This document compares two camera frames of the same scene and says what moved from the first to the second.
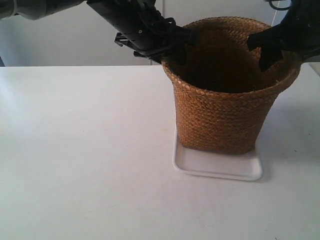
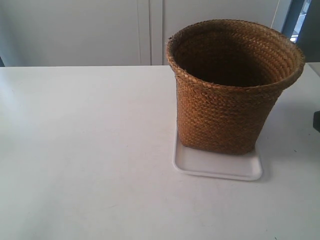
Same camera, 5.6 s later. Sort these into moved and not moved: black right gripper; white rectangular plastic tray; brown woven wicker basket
Moved: black right gripper
Not moved: white rectangular plastic tray; brown woven wicker basket
